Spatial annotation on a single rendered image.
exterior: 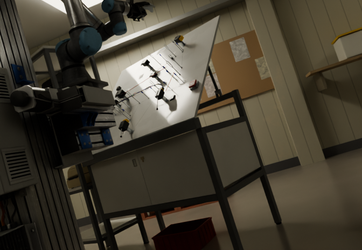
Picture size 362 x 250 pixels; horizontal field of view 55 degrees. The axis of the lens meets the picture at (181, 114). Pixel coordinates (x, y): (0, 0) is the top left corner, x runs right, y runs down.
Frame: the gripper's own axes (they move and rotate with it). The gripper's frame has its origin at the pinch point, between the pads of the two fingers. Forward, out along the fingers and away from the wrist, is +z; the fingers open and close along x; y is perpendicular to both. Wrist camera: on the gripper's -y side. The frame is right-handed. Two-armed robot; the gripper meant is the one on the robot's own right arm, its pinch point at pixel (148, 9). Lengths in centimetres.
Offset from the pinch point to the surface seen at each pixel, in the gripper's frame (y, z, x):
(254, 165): 113, 53, -9
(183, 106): 61, 11, -14
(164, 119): 62, 8, -29
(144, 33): -104, 205, -165
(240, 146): 97, 43, -7
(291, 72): 33, 288, -33
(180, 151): 85, 6, -26
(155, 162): 85, 6, -50
